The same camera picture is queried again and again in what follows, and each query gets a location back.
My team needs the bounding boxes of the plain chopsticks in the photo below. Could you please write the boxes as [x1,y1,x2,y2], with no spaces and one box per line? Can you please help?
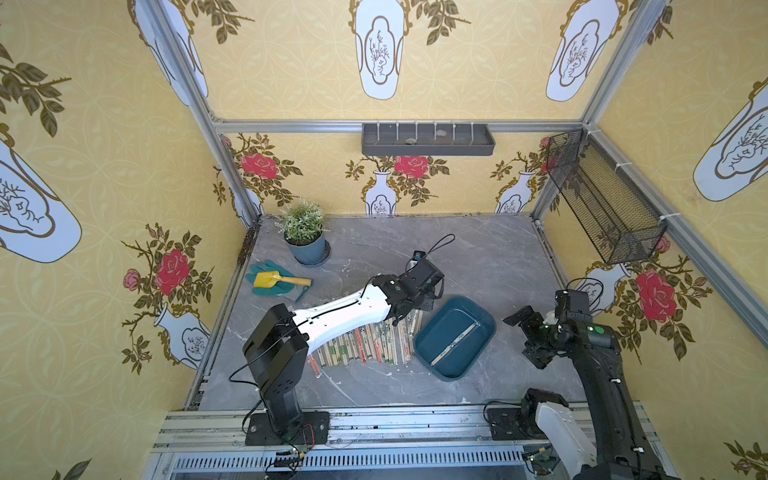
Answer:
[408,310,423,355]

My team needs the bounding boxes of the green tip chopsticks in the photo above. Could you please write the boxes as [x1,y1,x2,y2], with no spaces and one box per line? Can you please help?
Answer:
[380,321,393,363]

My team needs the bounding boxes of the green label chopsticks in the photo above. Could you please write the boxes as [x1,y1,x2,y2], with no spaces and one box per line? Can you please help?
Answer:
[361,326,377,362]

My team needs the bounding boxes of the teal plastic storage box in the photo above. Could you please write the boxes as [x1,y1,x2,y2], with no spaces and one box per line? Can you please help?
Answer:
[414,296,496,382]

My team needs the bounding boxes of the bamboo print chopsticks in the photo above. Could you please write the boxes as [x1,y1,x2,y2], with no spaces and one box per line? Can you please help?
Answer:
[430,323,478,366]

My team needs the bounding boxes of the red striped chopsticks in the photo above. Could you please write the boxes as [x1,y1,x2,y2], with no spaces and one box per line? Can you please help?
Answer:
[354,328,367,364]

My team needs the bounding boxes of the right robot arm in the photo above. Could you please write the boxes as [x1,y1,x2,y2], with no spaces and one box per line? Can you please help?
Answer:
[504,306,670,479]

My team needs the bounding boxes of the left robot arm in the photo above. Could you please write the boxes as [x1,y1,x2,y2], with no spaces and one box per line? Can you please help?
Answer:
[242,272,444,441]

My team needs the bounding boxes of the potted green plant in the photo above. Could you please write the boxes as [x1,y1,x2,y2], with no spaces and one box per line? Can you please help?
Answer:
[276,199,330,267]

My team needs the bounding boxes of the yellow hand trowel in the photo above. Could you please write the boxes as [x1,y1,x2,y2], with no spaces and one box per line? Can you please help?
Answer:
[253,271,313,289]

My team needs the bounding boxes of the green garden glove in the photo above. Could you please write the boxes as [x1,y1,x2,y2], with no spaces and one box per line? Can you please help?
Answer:
[245,260,312,301]

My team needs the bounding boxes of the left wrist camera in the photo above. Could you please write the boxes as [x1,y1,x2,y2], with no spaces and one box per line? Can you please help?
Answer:
[405,250,444,292]

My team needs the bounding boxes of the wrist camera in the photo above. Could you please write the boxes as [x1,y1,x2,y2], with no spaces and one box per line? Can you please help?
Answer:
[555,289,593,325]
[405,250,444,292]

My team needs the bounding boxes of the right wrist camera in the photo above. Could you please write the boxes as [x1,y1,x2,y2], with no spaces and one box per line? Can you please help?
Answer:
[555,289,593,325]

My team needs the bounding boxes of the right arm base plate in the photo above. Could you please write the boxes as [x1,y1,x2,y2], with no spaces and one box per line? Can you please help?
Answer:
[483,402,533,441]

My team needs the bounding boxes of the black wire mesh basket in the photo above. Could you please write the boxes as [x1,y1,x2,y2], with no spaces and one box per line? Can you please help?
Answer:
[544,130,667,264]

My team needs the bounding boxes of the aluminium front rail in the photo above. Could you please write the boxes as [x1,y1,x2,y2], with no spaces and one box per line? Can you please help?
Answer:
[143,401,676,479]

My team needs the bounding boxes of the grey wall shelf tray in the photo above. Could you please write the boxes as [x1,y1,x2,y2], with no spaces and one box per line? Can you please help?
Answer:
[361,121,496,157]

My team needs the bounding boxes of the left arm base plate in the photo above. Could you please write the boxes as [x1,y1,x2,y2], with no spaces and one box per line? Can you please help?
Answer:
[245,411,330,447]

